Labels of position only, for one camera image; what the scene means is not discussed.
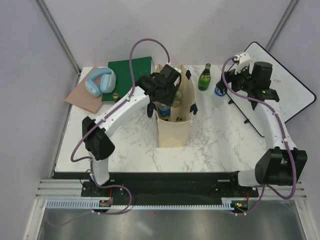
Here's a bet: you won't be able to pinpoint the blue-capped water bottle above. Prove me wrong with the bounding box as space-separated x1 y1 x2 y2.
213 80 228 107
157 103 171 121

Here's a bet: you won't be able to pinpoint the pink brown notebook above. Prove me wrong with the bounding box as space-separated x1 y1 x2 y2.
65 67 103 114

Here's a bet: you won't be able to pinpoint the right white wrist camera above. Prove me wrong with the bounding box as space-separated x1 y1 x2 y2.
233 52 251 75

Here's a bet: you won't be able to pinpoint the clear green-capped bottle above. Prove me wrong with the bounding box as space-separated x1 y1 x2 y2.
171 90 182 108

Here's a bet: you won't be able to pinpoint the beige canvas tote bag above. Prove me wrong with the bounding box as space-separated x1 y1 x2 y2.
155 63 198 148

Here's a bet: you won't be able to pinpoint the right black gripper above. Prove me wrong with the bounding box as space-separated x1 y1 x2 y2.
216 63 256 96

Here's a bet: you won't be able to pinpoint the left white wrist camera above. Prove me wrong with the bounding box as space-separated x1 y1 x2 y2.
169 65 182 75

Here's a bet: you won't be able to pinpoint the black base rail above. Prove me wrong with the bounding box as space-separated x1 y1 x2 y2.
53 171 259 201

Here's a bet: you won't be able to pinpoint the white cable duct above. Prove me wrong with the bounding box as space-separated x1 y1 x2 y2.
46 199 248 210

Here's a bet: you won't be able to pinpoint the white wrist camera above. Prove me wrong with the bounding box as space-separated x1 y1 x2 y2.
169 65 182 75
233 52 251 75

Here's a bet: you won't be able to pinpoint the purple cable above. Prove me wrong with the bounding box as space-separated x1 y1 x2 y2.
70 37 172 187
221 55 298 200

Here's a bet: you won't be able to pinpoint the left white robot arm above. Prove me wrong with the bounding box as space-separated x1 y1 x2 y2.
82 64 182 197

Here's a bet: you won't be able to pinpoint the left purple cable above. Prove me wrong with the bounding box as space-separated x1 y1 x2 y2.
70 37 172 187

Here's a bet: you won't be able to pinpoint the green ring binder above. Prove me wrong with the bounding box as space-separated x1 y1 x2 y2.
101 56 153 103

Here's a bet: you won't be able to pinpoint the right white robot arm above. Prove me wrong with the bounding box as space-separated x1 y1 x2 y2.
219 61 308 197

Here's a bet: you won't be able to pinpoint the white whiteboard black frame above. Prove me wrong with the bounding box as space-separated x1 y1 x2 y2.
227 41 317 137

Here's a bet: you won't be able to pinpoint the green Perrier glass bottle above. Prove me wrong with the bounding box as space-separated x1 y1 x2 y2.
197 63 211 91

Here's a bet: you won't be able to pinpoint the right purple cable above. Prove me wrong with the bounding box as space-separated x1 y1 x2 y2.
221 55 298 200

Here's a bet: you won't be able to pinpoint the light blue headphones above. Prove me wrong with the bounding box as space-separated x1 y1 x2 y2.
84 67 117 98

